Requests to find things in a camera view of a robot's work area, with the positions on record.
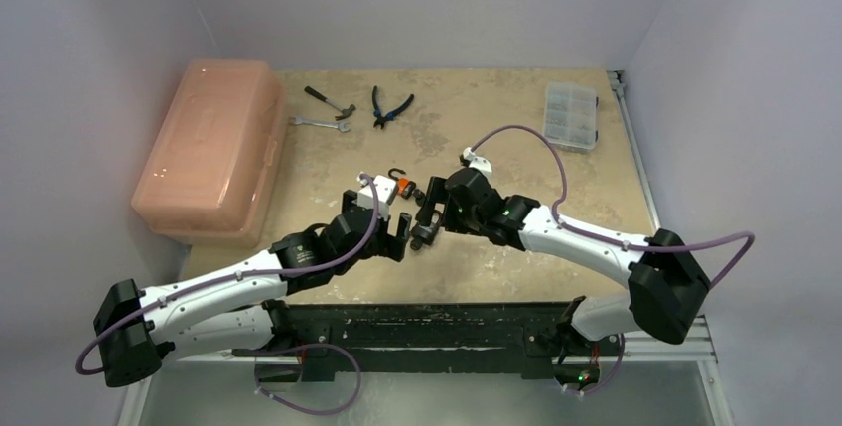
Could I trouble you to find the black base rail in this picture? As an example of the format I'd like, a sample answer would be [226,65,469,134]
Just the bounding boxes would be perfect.
[232,301,593,381]

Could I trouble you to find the small black-handled hammer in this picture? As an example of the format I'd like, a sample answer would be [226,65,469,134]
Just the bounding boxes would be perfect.
[304,85,356,121]

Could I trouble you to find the orange black Opel padlock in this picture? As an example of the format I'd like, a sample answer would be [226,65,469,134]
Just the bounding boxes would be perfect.
[387,168,417,200]

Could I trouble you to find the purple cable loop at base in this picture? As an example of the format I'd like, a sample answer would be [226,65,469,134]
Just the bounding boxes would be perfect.
[253,342,363,416]

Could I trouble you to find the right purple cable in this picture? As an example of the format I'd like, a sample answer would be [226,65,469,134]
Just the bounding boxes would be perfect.
[470,124,756,293]

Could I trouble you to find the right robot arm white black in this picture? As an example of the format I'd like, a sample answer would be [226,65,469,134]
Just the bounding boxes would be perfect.
[415,168,711,354]

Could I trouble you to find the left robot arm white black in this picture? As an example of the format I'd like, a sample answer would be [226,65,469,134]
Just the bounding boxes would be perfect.
[76,191,412,388]

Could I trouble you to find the silver open-end wrench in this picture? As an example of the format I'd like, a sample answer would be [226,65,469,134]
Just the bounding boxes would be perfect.
[289,116,351,133]

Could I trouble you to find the blue-black handled pliers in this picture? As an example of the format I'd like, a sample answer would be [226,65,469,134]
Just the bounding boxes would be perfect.
[371,85,416,130]

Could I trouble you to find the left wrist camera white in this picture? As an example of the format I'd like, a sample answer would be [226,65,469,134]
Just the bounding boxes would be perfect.
[355,173,397,219]

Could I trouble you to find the clear plastic screw organizer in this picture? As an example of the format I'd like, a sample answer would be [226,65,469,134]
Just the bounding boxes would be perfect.
[543,81,599,153]

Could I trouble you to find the pink plastic toolbox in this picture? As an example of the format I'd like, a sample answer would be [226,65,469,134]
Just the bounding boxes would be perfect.
[131,58,288,247]

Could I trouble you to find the black-head key pair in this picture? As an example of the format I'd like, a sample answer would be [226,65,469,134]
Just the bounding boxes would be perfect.
[412,189,426,207]

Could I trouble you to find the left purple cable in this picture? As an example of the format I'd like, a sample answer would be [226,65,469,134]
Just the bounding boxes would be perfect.
[75,174,383,376]

